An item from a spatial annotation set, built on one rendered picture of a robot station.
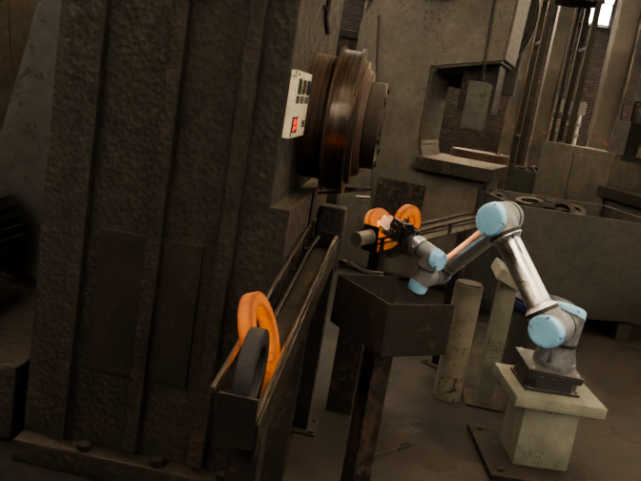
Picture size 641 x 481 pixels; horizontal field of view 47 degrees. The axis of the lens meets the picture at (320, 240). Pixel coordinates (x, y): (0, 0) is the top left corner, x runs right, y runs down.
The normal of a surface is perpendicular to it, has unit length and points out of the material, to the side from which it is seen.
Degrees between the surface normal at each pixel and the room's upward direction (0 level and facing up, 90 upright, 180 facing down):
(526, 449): 90
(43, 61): 90
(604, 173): 90
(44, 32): 90
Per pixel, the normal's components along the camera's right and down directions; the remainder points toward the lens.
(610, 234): 0.13, 0.22
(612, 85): -0.12, 0.18
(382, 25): -0.36, 0.13
